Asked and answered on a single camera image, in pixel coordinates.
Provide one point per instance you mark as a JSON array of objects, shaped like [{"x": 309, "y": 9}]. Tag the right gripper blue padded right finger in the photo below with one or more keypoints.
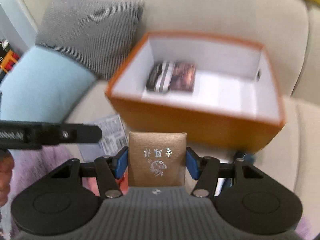
[{"x": 192, "y": 163}]

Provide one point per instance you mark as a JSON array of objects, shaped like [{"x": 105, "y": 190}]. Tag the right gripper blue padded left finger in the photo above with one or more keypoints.
[{"x": 120, "y": 162}]

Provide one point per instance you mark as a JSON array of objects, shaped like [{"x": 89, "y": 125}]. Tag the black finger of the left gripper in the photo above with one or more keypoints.
[{"x": 19, "y": 135}]

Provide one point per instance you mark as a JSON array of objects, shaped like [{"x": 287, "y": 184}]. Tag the brown gift box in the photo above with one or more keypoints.
[{"x": 156, "y": 159}]

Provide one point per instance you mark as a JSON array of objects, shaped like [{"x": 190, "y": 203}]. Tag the blue card box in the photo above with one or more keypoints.
[{"x": 244, "y": 156}]

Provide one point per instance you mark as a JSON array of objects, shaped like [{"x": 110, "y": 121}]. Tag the anime art card box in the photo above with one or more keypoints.
[{"x": 183, "y": 77}]

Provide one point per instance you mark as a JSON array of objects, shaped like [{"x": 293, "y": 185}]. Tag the plaid black white box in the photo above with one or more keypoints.
[{"x": 160, "y": 77}]

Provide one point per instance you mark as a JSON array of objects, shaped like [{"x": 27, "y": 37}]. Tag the person's left hand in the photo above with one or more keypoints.
[{"x": 7, "y": 166}]

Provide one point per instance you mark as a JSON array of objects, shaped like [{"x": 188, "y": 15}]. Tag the white barcode box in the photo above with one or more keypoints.
[{"x": 113, "y": 139}]

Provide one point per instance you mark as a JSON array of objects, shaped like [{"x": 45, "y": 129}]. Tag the light blue cushion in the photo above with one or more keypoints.
[{"x": 44, "y": 86}]

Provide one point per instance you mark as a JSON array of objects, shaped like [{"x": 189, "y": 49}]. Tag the orange white storage box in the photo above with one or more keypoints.
[{"x": 235, "y": 103}]

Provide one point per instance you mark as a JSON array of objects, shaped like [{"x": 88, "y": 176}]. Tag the grey checked cushion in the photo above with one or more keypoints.
[{"x": 98, "y": 34}]

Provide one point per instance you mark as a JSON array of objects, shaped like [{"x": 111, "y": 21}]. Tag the beige grey sofa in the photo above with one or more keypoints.
[{"x": 290, "y": 31}]

